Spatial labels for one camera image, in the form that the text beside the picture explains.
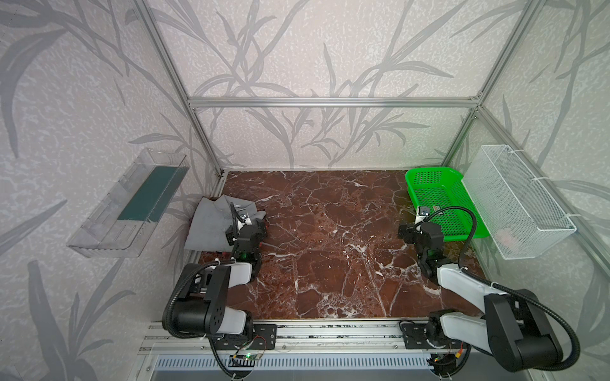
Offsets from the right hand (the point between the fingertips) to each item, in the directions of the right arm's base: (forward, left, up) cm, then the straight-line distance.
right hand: (416, 214), depth 90 cm
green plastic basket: (+24, -20, -13) cm, 34 cm away
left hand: (+1, +65, -1) cm, 65 cm away
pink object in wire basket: (-14, -21, +9) cm, 27 cm away
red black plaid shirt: (-11, +78, -10) cm, 79 cm away
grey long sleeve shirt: (-5, +79, -1) cm, 79 cm away
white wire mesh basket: (-16, -18, +22) cm, 32 cm away
